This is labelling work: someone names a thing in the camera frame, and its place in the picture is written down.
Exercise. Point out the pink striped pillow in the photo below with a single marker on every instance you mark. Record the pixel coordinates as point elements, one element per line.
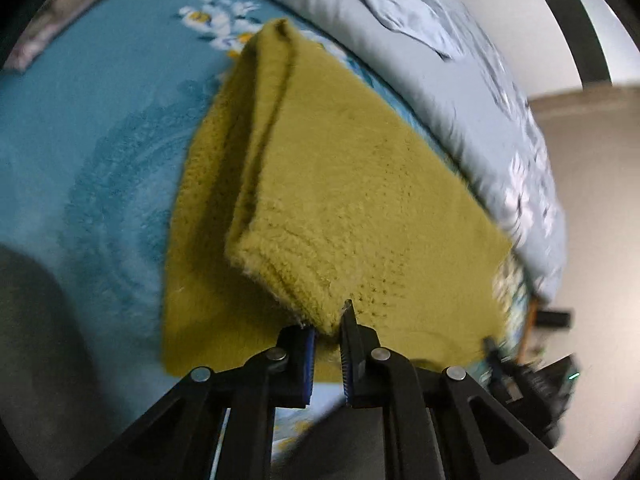
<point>37,35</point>

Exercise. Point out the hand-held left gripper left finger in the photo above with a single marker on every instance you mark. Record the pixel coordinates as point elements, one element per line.
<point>309,360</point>

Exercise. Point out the teal floral blanket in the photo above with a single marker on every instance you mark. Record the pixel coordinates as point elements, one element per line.
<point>100,125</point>

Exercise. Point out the black door frame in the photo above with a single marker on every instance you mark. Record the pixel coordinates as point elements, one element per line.
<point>575,25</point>

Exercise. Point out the light grey-blue quilt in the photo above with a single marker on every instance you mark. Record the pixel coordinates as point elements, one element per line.
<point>450,85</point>

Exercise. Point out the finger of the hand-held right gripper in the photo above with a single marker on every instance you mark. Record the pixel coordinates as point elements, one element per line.
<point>492,355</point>

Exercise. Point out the mustard yellow fuzzy sweater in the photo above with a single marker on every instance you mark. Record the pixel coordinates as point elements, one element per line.
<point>340,180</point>

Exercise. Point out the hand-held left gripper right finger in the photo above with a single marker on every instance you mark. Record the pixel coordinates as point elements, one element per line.
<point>347,360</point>

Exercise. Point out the small black box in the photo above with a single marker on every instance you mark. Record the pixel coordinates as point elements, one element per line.
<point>554,319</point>

